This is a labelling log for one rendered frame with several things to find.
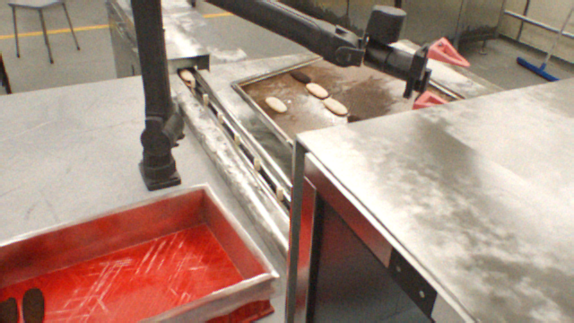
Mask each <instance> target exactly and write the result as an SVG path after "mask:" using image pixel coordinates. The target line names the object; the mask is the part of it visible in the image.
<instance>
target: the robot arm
mask: <svg viewBox="0 0 574 323"><path fill-rule="evenodd" d="M203 1H205V2H207V3H209V4H211V5H214V6H216V7H218V8H220V9H222V10H224V11H226V12H228V13H231V14H233V15H236V16H238V17H239V18H241V19H243V20H245V21H248V22H253V23H254V24H256V25H258V26H260V27H262V28H264V29H266V30H269V31H271V32H273V33H275V34H277V35H280V36H282V37H284V38H286V39H288V40H291V41H293V42H295V43H297V44H299V45H301V46H303V47H304V48H306V49H307V51H309V52H311V53H312V54H315V55H317V56H319V57H322V58H323V59H322V60H324V61H326V62H328V63H330V64H332V65H338V66H340V67H349V66H355V67H359V68H360V67H361V61H362V63H363V65H364V66H366V67H368V68H370V69H373V70H376V71H380V72H382V73H384V74H389V75H391V76H393V77H395V78H397V79H399V80H401V81H404V82H405V87H404V92H403V96H402V97H403V98H405V99H408V100H409V99H410V98H411V97H412V92H413V91H416V92H421V93H420V94H419V95H418V96H417V97H416V98H415V99H414V103H413V108H412V110H416V109H424V108H428V107H433V106H437V105H435V104H438V105H441V104H446V103H448V102H446V101H444V100H443V99H441V98H439V97H438V96H436V95H434V94H433V93H432V92H429V91H427V88H428V85H429V81H430V79H431V71H432V70H431V69H429V68H428V67H427V64H428V59H433V60H437V61H440V62H444V63H448V64H451V65H457V66H462V67H468V66H470V64H469V63H468V62H467V61H466V60H465V59H463V58H462V57H461V56H460V55H458V53H457V52H456V51H455V50H454V49H453V47H452V46H451V45H450V44H449V43H448V41H447V40H446V39H443V38H442V39H441V40H439V41H437V40H434V41H433V42H432V43H431V44H428V43H425V44H424V45H423V46H422V47H421V48H419V49H418V50H416V51H415V52H414V54H412V53H409V52H407V51H404V50H402V49H399V48H395V47H392V46H390V45H388V44H392V43H397V42H398V39H399V37H400V34H401V30H402V28H403V24H404V18H405V16H406V12H405V11H403V10H401V9H399V8H396V7H393V6H387V5H377V4H376V5H373V6H372V8H371V10H370V15H369V18H368V20H367V23H366V25H365V29H364V32H363V35H362V38H358V37H356V35H355V34H354V33H352V32H350V31H348V30H347V29H345V28H343V27H341V26H334V25H330V24H328V23H326V22H322V21H319V20H315V19H313V18H311V17H308V16H307V15H305V14H303V13H300V12H298V11H296V10H294V9H292V8H290V7H288V6H286V5H284V4H281V3H279V2H276V1H275V0H203ZM130 2H131V5H132V10H133V14H132V15H133V22H134V27H135V38H136V45H137V50H138V56H139V63H140V69H141V74H142V80H143V92H144V100H145V107H144V113H145V117H146V119H145V129H144V130H143V132H142V134H141V137H140V140H141V144H142V146H143V159H142V160H141V162H140V163H139V164H138V166H139V170H140V172H141V174H142V176H143V180H144V182H145V185H146V187H147V188H148V190H149V191H154V190H158V189H162V188H169V187H174V186H177V185H180V184H181V183H182V179H181V176H180V174H179V172H178V170H177V167H176V160H175V159H174V156H173V155H172V153H171V149H172V148H175V147H179V144H177V141H178V140H182V139H184V138H185V136H186V134H183V131H184V129H185V121H184V119H183V118H182V116H181V115H180V114H178V113H177V111H176V103H174V102H173V101H172V97H171V91H170V78H169V69H168V63H167V55H166V47H165V39H164V25H163V17H162V9H161V0H130ZM367 37H369V39H368V42H367V46H366V49H365V45H366V41H367ZM364 49H365V53H364ZM444 52H446V53H448V55H447V54H445V53H444ZM363 53H364V55H363ZM449 55H451V57H450V56H449ZM362 57H363V60H362ZM426 102H428V103H426ZM429 102H430V103H435V104H429Z"/></svg>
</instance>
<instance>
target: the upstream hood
mask: <svg viewBox="0 0 574 323"><path fill-rule="evenodd" d="M109 1H110V2H111V3H112V4H113V6H114V7H115V8H116V9H117V11H118V12H119V14H120V15H121V17H122V18H123V20H124V21H125V23H126V24H127V26H128V27H129V30H130V31H131V32H132V34H133V35H134V37H135V27H134V22H133V15H132V14H133V10H132V5H131V2H130V0H109ZM161 9H162V17H163V25H164V39H165V47H166V55H167V63H168V69H169V74H177V73H178V69H177V68H182V67H189V66H195V65H197V70H204V69H206V70H207V71H208V72H209V73H210V70H209V59H210V55H209V54H208V53H207V52H206V51H205V50H204V48H203V47H202V46H201V45H200V43H199V42H198V41H197V40H196V39H195V38H194V37H193V36H192V35H191V34H190V33H189V32H188V31H187V30H186V29H185V28H184V27H182V26H181V25H180V24H179V23H178V22H177V21H176V20H175V19H174V18H173V16H172V15H171V14H170V13H169V11H168V10H167V9H166V8H165V7H164V6H163V5H161Z"/></svg>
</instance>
